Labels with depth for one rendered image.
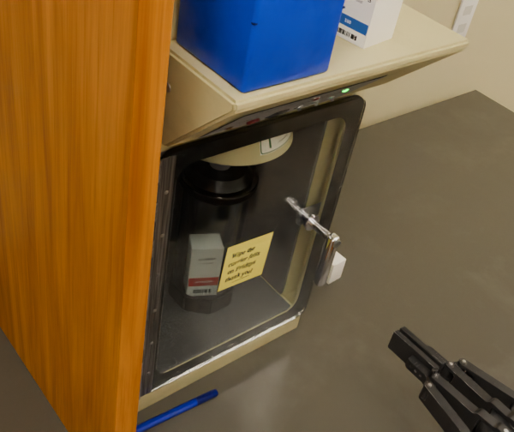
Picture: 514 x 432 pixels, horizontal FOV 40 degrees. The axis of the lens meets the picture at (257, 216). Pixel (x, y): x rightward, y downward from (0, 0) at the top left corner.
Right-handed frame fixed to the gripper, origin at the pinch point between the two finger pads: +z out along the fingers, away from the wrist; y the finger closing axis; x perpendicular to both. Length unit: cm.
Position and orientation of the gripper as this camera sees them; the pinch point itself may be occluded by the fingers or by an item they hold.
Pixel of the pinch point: (415, 354)
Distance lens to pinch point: 92.1
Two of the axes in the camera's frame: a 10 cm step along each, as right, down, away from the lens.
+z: -6.2, -5.6, 5.5
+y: -7.7, 2.9, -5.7
